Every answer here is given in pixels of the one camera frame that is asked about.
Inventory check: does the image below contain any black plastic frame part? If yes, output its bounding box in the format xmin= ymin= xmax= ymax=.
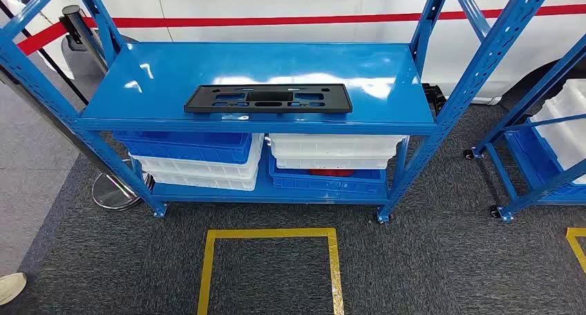
xmin=184 ymin=84 xmax=353 ymax=115

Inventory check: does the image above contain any blue metal shelf rack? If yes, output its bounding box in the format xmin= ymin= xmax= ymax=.
xmin=463 ymin=33 xmax=586 ymax=223
xmin=0 ymin=0 xmax=557 ymax=225

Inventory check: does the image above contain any red item in bin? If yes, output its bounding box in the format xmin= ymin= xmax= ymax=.
xmin=309 ymin=169 xmax=356 ymax=178

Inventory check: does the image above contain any red barrier belt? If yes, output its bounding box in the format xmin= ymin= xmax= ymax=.
xmin=17 ymin=22 xmax=68 ymax=57
xmin=84 ymin=3 xmax=586 ymax=30

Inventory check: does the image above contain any white car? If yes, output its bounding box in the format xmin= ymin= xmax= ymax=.
xmin=0 ymin=0 xmax=586 ymax=106

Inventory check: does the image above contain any yellow floor tape square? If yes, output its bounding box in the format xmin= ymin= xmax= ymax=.
xmin=565 ymin=227 xmax=586 ymax=275
xmin=196 ymin=228 xmax=345 ymax=315

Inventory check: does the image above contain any black ribbed block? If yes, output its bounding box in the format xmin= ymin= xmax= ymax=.
xmin=422 ymin=83 xmax=447 ymax=115

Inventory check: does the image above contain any stack of white bins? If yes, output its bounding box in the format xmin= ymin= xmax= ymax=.
xmin=531 ymin=78 xmax=586 ymax=186

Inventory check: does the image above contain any person's pale shoe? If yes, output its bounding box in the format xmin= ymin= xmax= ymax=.
xmin=0 ymin=272 xmax=28 ymax=307

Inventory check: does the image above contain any chrome base stanchion post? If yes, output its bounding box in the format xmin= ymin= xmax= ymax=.
xmin=0 ymin=68 xmax=155 ymax=212

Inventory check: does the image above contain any black top stanchion post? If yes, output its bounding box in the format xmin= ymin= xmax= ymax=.
xmin=60 ymin=5 xmax=108 ymax=76

